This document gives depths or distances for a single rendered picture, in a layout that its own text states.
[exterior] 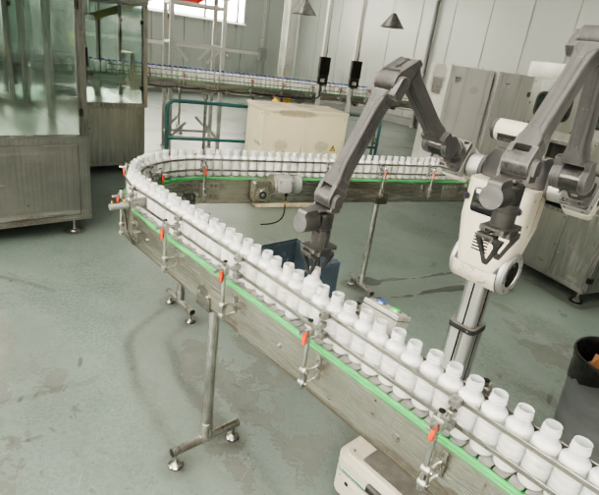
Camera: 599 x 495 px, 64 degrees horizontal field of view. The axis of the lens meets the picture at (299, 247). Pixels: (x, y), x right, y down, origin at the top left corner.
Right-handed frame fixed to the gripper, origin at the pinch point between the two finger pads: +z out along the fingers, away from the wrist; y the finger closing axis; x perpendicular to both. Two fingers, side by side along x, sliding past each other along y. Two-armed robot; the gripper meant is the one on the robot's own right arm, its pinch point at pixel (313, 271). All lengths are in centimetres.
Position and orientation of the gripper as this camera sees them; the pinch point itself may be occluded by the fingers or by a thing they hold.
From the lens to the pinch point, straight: 153.3
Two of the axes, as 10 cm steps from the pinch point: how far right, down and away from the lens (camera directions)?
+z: -1.6, 9.2, 3.6
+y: -7.4, 1.3, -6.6
